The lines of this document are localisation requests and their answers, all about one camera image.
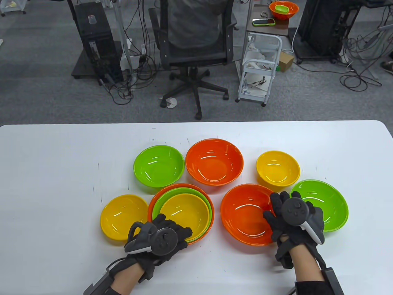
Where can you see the person's left hand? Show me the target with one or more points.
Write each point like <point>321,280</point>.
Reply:
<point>182,235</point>

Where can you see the person's right hand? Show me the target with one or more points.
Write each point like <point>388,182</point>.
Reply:
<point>278,229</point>

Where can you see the small yellow bowl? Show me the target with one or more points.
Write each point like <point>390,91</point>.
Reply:
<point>122,216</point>
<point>184,212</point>
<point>278,169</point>

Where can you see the large orange bowl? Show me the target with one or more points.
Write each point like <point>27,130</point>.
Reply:
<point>215,159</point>
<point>293,10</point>
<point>242,215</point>
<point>149,213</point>

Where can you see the medium green bowl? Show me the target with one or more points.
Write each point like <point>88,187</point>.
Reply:
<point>184,190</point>
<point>328,199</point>
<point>159,166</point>
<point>282,8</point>

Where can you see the grey hand controller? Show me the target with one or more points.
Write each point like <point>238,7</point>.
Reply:
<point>294,212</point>
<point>164,242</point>

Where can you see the black glove sensor unit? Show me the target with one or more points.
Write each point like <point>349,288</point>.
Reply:
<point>284,256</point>
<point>145,272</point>

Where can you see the crumpled white paper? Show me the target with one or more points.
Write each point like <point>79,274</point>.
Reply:
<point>170,103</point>

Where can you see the cardboard box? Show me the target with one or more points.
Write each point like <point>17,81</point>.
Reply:
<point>285,61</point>

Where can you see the black office chair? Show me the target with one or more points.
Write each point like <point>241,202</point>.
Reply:
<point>196,57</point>

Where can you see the black rolling base platform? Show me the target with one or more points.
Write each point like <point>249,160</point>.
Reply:
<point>81,69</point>

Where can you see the brown side table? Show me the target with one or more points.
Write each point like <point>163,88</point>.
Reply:
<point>270,30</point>

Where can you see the black equipment cabinet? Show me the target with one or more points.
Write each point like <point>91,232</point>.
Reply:
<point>325,27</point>

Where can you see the green cased phone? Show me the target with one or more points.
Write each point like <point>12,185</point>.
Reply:
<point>263,22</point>

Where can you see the black computer tower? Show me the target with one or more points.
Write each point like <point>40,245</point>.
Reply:
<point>95,40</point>

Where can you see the clear plastic cup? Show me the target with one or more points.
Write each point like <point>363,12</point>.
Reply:
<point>92,20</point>

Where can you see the white rolling cart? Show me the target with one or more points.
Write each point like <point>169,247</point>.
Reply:
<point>12,6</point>

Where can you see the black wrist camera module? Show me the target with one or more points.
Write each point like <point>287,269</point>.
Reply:
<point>98,284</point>
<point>333,281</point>

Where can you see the white metal frame post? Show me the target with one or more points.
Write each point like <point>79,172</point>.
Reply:
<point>121,30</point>

